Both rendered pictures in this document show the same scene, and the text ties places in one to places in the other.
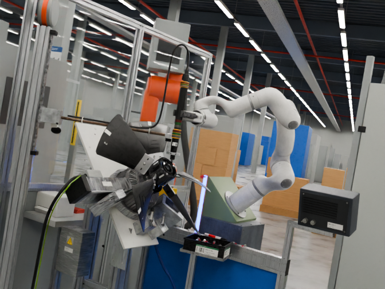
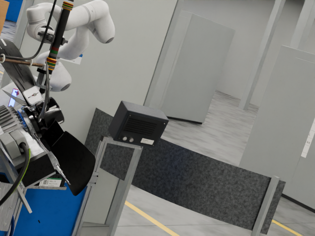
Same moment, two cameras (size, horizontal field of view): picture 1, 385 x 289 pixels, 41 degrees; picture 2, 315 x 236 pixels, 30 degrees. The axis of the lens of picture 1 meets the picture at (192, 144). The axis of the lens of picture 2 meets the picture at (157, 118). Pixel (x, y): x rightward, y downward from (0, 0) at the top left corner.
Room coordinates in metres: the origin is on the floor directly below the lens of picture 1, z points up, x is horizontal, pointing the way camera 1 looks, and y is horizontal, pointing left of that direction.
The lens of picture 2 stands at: (1.08, 2.06, 1.64)
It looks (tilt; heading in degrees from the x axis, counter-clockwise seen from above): 8 degrees down; 295
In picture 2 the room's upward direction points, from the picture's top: 18 degrees clockwise
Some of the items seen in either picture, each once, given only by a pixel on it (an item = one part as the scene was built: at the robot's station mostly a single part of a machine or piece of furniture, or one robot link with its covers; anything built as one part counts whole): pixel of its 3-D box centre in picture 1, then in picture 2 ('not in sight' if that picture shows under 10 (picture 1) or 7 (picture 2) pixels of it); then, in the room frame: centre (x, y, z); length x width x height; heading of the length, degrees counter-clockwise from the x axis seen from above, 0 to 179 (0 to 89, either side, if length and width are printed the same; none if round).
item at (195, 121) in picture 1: (191, 116); (48, 35); (2.66, 0.03, 1.49); 0.11 x 0.10 x 0.07; 147
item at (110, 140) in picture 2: (310, 228); (121, 142); (2.53, -0.64, 1.04); 0.24 x 0.03 x 0.03; 57
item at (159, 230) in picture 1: (156, 228); not in sight; (2.55, 0.11, 0.91); 0.12 x 0.08 x 0.12; 57
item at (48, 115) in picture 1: (50, 115); not in sight; (2.55, 0.71, 1.37); 0.10 x 0.07 x 0.08; 92
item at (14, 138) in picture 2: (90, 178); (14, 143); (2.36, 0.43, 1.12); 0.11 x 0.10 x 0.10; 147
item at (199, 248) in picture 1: (207, 246); (38, 174); (2.64, -0.16, 0.85); 0.22 x 0.17 x 0.07; 72
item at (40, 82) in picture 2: (172, 144); (45, 76); (2.57, 0.10, 1.33); 0.09 x 0.07 x 0.10; 92
